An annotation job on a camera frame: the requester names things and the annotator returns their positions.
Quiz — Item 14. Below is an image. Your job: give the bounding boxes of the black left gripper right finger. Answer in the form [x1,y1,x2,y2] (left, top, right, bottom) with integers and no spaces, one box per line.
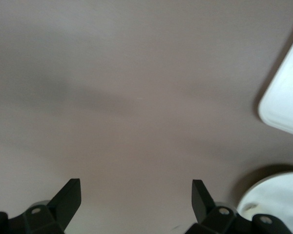
[184,179,293,234]

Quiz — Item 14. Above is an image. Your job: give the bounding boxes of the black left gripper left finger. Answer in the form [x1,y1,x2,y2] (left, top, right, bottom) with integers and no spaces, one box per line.
[0,178,82,234]

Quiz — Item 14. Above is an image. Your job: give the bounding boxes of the white tray with bear print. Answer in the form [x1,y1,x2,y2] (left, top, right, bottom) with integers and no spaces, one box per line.
[257,29,293,138]

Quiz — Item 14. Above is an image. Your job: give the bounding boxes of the white round plate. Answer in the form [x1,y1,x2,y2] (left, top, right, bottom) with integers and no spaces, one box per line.
[236,169,293,234]

